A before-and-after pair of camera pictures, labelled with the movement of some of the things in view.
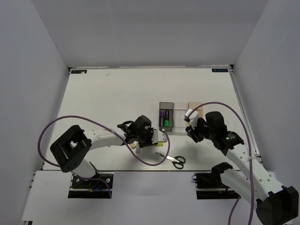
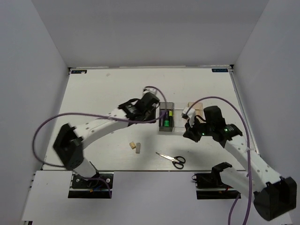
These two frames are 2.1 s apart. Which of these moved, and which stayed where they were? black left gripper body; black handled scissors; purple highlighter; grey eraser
Moved: black left gripper body
Stayed: purple highlighter; grey eraser; black handled scissors
